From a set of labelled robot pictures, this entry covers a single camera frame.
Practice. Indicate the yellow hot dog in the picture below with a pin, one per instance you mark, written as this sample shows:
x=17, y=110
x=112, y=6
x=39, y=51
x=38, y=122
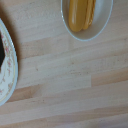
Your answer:
x=81, y=14

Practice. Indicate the white ceramic bowl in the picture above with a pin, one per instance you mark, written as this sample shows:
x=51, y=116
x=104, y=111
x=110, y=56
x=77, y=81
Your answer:
x=101, y=23

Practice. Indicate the white plate with floral rim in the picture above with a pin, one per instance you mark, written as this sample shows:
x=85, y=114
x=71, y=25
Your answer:
x=10, y=71

